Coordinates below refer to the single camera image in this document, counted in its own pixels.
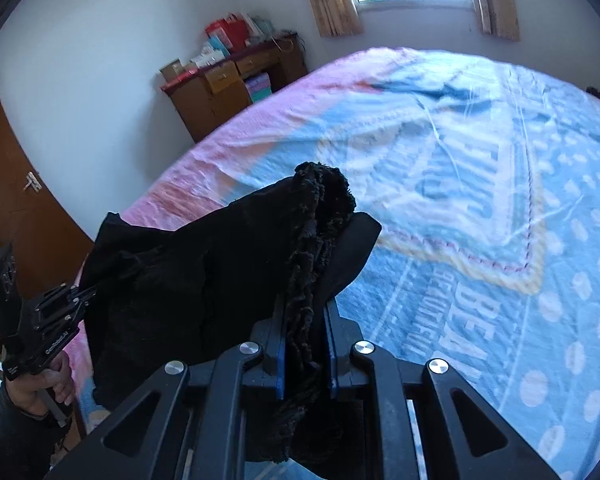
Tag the red gift bag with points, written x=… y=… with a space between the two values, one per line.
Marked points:
x=232 y=31

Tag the dark sleeve left forearm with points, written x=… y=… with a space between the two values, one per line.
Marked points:
x=27 y=441

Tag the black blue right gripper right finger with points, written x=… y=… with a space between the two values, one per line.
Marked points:
x=417 y=421

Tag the left hand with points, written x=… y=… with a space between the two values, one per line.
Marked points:
x=24 y=391

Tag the cardboard box on desk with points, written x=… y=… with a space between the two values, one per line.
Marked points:
x=172 y=70

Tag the brown wooden door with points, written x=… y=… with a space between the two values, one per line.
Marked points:
x=49 y=247

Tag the wooden desk with drawers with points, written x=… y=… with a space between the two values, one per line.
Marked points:
x=209 y=97

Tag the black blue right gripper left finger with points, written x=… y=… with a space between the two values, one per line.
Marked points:
x=185 y=422

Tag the blue pink polka-dot bedsheet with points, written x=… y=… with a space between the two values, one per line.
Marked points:
x=485 y=180

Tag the black pants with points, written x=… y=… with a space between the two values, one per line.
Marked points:
x=192 y=293

